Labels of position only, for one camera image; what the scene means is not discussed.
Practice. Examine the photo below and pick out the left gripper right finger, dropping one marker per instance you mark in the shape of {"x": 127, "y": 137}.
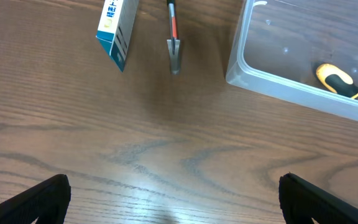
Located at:
{"x": 302, "y": 202}

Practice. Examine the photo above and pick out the stubby yellow black screwdriver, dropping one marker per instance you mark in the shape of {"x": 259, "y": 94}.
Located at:
{"x": 337, "y": 81}

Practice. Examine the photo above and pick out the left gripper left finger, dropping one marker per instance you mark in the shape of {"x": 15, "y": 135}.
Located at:
{"x": 46, "y": 202}

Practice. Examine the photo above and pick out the blue white cardboard box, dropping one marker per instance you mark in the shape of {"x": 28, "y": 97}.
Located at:
{"x": 115, "y": 28}

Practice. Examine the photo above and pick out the small black orange hammer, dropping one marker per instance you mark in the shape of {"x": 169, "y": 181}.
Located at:
{"x": 173, "y": 42}

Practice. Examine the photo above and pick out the clear plastic container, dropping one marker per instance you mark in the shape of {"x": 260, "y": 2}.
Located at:
{"x": 279, "y": 44}

